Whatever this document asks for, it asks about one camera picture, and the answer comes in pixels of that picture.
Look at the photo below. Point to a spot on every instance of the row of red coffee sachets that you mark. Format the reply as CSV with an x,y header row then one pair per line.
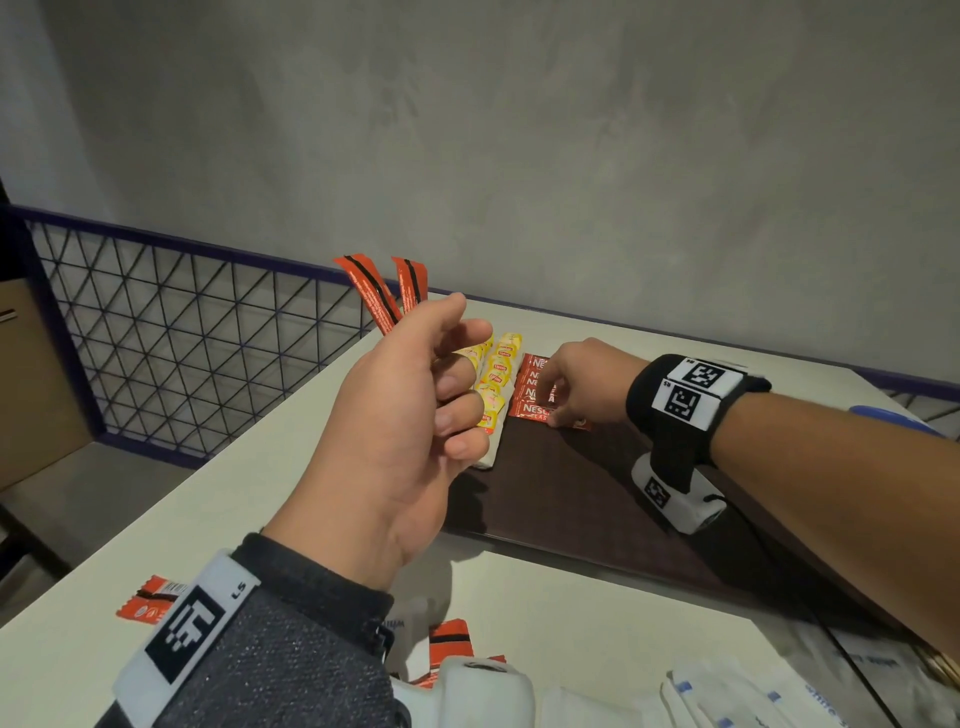
x,y
525,390

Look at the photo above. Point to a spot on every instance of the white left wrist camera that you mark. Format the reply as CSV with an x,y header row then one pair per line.
x,y
480,697

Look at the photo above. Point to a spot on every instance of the black left wrist band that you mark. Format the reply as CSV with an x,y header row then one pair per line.
x,y
300,675

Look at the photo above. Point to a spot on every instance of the pile of white sugar packets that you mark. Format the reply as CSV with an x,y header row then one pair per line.
x,y
735,705

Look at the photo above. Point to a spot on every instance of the person's right hand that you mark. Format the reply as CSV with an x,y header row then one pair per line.
x,y
592,379

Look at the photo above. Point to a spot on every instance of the black right wrist band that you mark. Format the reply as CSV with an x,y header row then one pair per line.
x,y
675,457

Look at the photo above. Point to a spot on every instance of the light wooden cabinet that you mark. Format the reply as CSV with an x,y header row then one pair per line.
x,y
37,390

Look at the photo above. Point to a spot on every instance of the black side table frame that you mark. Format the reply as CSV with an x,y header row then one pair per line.
x,y
34,540

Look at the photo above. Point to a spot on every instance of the black wrist band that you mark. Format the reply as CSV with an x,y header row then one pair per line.
x,y
675,457
300,675

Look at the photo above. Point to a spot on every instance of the blue and white mug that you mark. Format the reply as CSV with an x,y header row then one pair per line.
x,y
892,418

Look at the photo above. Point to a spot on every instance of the person's left hand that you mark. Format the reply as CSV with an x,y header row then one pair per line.
x,y
382,450

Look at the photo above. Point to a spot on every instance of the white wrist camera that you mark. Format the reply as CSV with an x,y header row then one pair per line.
x,y
686,514
480,697

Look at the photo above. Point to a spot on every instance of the dark brown tray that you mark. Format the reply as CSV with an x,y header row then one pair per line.
x,y
585,510

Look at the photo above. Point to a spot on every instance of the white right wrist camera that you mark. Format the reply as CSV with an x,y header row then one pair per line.
x,y
686,514

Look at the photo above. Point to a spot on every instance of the person's right forearm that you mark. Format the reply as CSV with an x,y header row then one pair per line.
x,y
862,510

